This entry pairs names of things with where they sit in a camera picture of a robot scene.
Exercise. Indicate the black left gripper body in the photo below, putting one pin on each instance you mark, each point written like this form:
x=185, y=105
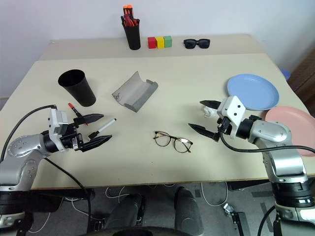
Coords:
x=71, y=140

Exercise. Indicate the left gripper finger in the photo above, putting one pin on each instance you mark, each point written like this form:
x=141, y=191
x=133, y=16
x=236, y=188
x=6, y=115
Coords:
x=89, y=118
x=98, y=141

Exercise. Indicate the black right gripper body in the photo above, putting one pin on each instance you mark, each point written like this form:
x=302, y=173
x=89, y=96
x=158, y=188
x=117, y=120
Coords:
x=224, y=125

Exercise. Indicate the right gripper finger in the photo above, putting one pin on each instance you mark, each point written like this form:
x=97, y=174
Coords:
x=210, y=103
x=203, y=129

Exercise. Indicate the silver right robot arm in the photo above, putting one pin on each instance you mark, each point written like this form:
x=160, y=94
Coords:
x=275, y=132

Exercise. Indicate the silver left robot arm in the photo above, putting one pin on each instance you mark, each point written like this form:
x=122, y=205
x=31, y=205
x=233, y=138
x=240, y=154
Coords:
x=23, y=147

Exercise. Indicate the crumpled white paper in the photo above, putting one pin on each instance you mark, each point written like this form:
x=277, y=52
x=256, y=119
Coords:
x=209, y=112

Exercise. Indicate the white marker with black cap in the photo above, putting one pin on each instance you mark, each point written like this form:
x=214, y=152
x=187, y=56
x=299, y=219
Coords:
x=107, y=125

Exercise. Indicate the black pen with red cap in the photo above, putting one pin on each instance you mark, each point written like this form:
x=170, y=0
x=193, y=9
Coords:
x=72, y=107

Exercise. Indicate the empty black cup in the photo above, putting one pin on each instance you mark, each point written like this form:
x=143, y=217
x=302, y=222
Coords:
x=80, y=91

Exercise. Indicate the tortoiseshell eyeglasses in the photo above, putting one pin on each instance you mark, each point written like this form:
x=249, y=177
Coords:
x=162, y=136

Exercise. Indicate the blue plate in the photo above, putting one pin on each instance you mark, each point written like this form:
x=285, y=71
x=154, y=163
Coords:
x=253, y=91

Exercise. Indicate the open grey glasses case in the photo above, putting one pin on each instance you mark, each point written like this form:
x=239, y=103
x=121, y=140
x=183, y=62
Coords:
x=134, y=92

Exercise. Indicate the black sunglasses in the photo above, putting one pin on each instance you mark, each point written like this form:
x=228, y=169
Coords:
x=190, y=44

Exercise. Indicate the pink plate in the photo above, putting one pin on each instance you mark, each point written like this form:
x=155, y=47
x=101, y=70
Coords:
x=292, y=118

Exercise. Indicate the green block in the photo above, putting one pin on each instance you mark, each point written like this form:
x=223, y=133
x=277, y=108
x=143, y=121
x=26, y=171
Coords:
x=168, y=41

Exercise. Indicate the dark rounded shape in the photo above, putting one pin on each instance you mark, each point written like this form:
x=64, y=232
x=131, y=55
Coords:
x=128, y=211
x=188, y=211

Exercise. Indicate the yellow block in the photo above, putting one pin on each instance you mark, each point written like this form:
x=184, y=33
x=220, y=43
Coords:
x=160, y=42

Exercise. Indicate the blue plastic bin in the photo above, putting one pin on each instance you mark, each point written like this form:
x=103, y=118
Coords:
x=286, y=73

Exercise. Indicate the red block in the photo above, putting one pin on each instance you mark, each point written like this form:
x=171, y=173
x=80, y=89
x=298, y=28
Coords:
x=152, y=43

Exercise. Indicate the black pen holder cup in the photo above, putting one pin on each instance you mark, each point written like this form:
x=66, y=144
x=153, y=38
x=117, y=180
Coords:
x=133, y=37

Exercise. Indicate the brown wooden furniture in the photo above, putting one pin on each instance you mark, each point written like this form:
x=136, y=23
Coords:
x=304, y=73

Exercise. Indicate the orange capped marker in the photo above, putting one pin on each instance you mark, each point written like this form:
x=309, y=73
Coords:
x=128, y=8

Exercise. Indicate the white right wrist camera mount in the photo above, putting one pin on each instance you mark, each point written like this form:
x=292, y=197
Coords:
x=233, y=108

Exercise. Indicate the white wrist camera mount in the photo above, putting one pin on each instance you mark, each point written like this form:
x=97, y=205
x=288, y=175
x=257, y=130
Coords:
x=233, y=108
x=55, y=123

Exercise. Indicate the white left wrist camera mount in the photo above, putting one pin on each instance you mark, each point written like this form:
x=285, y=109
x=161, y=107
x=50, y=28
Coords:
x=55, y=123

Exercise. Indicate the silver metal bracket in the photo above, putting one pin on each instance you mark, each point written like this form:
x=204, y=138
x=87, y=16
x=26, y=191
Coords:
x=229, y=209

